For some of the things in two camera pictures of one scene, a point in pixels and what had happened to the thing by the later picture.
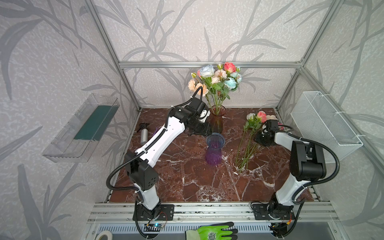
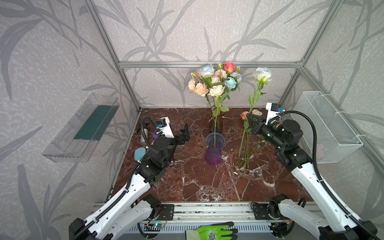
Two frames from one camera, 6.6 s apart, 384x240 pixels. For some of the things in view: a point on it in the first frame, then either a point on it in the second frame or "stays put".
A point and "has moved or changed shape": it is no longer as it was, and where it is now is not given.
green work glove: x=213 y=231 stays put
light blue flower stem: x=230 y=84 stays put
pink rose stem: x=261 y=118 has moved or changed shape
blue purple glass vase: x=215 y=141 stays put
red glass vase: x=216 y=122 stays put
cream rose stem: x=271 y=117 has moved or changed shape
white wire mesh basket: x=318 y=122 stays put
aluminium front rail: x=215 y=212 stays put
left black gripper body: x=199 y=127 -> x=178 y=141
